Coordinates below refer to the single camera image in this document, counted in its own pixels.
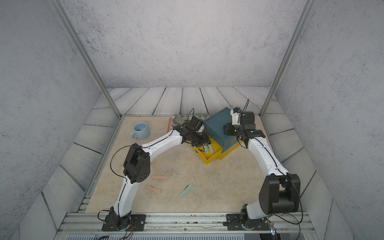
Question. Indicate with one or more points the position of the light blue ceramic mug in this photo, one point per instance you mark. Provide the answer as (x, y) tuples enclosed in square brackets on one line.
[(140, 131)]

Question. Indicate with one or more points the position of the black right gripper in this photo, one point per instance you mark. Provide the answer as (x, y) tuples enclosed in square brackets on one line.
[(229, 129)]

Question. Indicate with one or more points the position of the grey aluminium corner post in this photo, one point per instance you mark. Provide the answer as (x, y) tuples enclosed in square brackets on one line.
[(308, 7), (70, 30)]

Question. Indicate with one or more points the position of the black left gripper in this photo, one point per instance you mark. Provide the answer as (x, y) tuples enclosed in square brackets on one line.
[(205, 142)]

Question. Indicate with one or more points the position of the green checkered cloth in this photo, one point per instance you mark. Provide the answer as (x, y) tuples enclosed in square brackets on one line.
[(188, 117)]

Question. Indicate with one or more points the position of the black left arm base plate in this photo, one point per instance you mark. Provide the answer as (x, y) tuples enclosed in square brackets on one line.
[(130, 223)]

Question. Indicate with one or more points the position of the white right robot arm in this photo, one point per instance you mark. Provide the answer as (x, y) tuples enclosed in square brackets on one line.
[(280, 192)]

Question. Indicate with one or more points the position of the pink fruit knife front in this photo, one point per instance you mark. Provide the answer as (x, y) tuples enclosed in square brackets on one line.
[(153, 189)]

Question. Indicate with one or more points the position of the grey aluminium corner post left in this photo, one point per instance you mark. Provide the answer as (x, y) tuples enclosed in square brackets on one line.
[(70, 30)]

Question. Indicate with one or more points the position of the yellow bottom drawer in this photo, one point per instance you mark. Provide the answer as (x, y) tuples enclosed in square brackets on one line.
[(223, 153)]

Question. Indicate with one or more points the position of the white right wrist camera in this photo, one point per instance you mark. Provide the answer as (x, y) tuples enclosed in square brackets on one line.
[(236, 115)]

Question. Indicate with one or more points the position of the teal drawer cabinet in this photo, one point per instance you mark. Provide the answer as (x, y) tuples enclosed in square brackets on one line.
[(214, 126)]

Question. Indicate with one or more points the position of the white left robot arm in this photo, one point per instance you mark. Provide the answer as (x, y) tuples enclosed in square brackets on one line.
[(137, 165)]

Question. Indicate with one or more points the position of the mint fruit knife front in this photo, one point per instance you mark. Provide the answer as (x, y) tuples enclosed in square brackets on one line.
[(185, 190)]

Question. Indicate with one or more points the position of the yellow drawer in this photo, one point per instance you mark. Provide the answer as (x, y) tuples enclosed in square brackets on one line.
[(223, 153), (208, 158)]

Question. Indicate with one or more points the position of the pink plastic tray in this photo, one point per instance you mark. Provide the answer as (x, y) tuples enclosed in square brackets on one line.
[(170, 123)]

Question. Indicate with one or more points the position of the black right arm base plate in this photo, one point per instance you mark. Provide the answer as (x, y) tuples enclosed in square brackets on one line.
[(247, 223)]

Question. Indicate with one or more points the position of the aluminium front rail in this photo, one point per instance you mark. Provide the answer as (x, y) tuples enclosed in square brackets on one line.
[(188, 226)]

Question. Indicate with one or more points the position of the grey aluminium corner post right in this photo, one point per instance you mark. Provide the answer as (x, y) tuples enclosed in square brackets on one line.
[(308, 7)]

